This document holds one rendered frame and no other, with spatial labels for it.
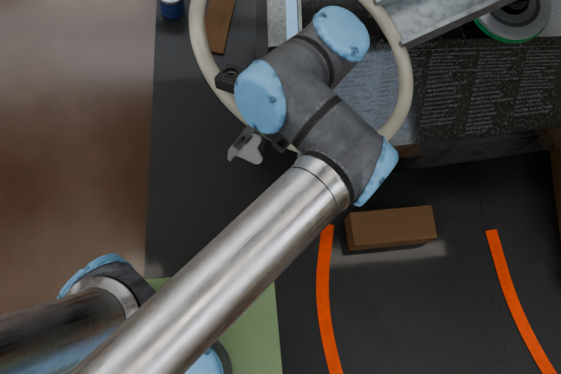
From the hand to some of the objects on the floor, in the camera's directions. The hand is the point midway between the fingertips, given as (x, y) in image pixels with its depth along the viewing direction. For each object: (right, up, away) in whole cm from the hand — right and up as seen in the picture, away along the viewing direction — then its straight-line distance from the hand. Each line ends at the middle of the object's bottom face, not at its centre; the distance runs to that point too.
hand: (240, 138), depth 120 cm
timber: (+46, -30, +119) cm, 131 cm away
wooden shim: (-18, +51, +138) cm, 148 cm away
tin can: (-36, +57, +138) cm, 154 cm away
